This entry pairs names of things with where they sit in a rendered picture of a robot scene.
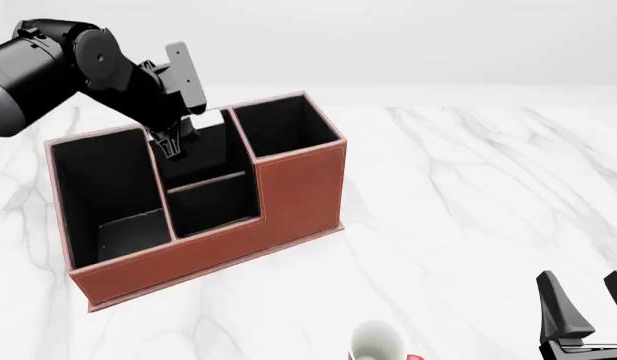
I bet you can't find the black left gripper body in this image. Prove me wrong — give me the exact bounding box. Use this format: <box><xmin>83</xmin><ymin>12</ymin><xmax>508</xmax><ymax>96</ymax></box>
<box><xmin>145</xmin><ymin>110</ymin><xmax>196</xmax><ymax>142</ymax></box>

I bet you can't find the red-brown desk caddy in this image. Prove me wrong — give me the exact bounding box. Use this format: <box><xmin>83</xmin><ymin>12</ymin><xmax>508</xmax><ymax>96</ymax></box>
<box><xmin>43</xmin><ymin>90</ymin><xmax>349</xmax><ymax>314</ymax></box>

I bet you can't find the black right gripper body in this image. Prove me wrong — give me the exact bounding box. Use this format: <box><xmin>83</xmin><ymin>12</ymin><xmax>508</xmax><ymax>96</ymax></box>
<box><xmin>537</xmin><ymin>330</ymin><xmax>617</xmax><ymax>360</ymax></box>

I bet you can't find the white mug with red handle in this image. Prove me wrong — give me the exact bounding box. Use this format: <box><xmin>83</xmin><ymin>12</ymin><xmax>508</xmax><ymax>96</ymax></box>
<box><xmin>347</xmin><ymin>319</ymin><xmax>425</xmax><ymax>360</ymax></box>

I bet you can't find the grey plate on black stalk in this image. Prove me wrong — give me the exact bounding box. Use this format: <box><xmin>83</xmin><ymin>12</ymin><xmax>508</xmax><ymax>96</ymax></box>
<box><xmin>140</xmin><ymin>40</ymin><xmax>208</xmax><ymax>116</ymax></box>

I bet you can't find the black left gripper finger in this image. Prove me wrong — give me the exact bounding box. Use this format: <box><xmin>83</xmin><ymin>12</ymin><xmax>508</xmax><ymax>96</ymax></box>
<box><xmin>156</xmin><ymin>135</ymin><xmax>186</xmax><ymax>163</ymax></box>

